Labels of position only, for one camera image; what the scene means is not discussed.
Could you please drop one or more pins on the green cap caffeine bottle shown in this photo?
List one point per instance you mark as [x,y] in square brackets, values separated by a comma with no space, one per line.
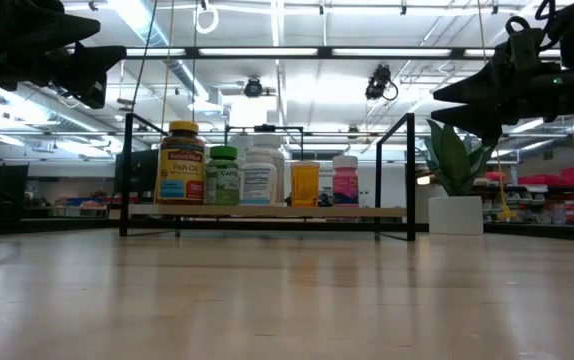
[223,180]

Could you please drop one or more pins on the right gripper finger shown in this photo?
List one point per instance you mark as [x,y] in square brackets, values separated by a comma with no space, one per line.
[482,87]
[482,117]

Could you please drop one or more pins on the orange pill vial white cap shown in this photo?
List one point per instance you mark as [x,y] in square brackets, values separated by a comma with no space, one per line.
[305,185]

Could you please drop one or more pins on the black monitor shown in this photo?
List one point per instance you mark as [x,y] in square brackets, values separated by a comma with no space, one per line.
[142,172]

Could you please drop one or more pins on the pink bottle white cap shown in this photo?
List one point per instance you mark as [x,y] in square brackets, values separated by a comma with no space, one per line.
[345,182]

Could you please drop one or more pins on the round black overhead camera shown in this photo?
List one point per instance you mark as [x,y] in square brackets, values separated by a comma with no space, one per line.
[253,87]

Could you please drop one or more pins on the black aluminium rig frame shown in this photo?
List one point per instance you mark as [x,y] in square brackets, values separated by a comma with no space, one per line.
[542,232]

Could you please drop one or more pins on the large white headache relief bottle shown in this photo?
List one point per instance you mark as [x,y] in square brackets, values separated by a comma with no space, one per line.
[273,145]

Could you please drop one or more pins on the black-framed wooden shelf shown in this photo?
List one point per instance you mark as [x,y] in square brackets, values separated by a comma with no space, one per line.
[367,212]

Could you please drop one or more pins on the black overhead crossbar with lights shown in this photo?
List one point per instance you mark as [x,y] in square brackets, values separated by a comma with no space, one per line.
[192,52]

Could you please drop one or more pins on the yellow cap fish oil bottle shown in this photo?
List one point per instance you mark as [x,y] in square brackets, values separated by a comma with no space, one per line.
[181,170]

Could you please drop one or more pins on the green plant in white pot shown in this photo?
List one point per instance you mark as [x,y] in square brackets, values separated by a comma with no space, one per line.
[454,215]

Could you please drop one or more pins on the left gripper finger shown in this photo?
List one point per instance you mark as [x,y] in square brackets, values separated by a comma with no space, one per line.
[57,31]
[89,65]

